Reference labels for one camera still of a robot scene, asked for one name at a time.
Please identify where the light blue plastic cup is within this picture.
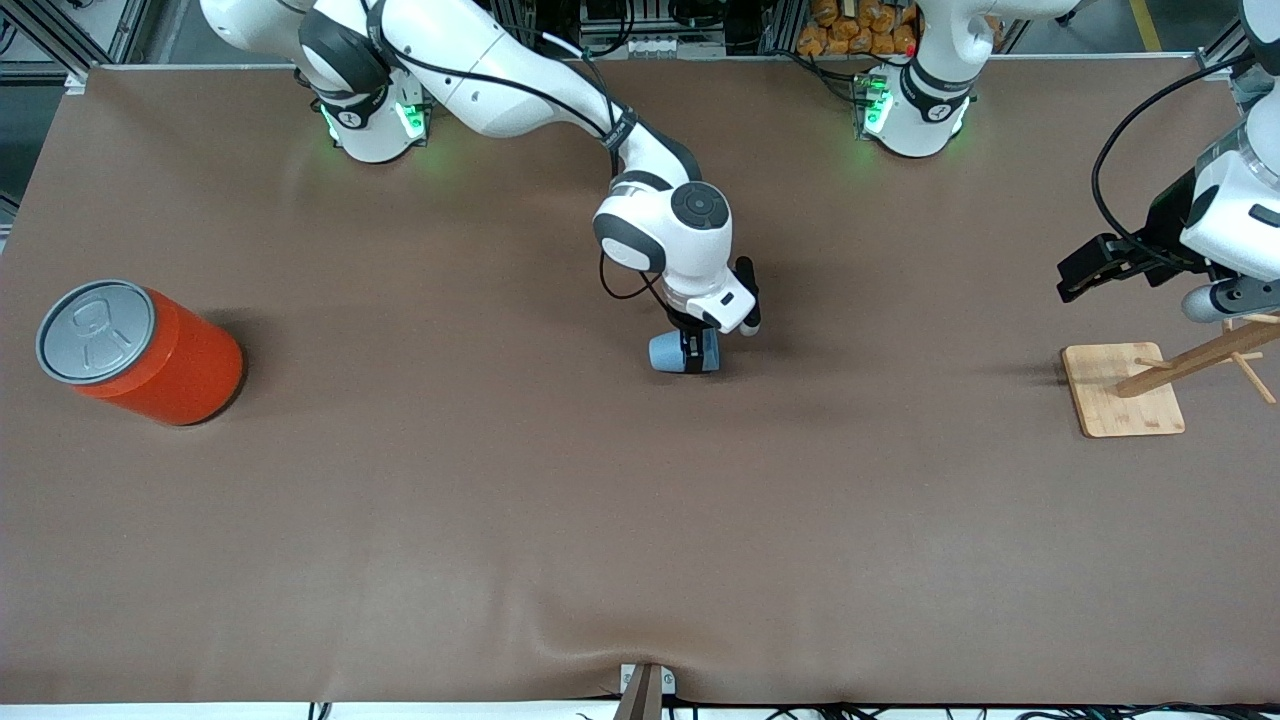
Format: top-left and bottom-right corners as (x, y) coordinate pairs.
(648, 328), (723, 376)

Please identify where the wooden cup rack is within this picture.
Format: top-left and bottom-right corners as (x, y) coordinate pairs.
(1060, 315), (1280, 439)

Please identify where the brown table cover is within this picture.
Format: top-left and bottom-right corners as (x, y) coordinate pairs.
(0, 55), (1280, 706)

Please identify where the white connector strip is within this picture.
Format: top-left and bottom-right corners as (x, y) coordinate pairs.
(590, 33), (728, 59)

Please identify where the pile of orange bags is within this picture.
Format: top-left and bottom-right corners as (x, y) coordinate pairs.
(797, 0), (921, 57)

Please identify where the orange can with grey lid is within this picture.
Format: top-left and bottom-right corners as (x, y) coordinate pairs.
(35, 279), (246, 428)

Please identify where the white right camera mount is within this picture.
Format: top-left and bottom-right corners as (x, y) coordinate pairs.
(664, 270), (757, 337)

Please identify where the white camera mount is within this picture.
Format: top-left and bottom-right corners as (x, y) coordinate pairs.
(1178, 148), (1280, 283)
(664, 270), (757, 337)

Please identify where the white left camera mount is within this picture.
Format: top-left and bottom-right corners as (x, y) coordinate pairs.
(1178, 148), (1280, 283)

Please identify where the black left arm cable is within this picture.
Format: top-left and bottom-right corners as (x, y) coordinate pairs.
(1091, 50), (1263, 271)

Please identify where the aluminium frame profile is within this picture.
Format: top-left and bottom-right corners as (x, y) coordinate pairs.
(0, 0), (153, 67)
(1195, 18), (1253, 83)

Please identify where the grey table edge bracket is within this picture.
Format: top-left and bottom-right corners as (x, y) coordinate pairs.
(612, 662), (678, 720)

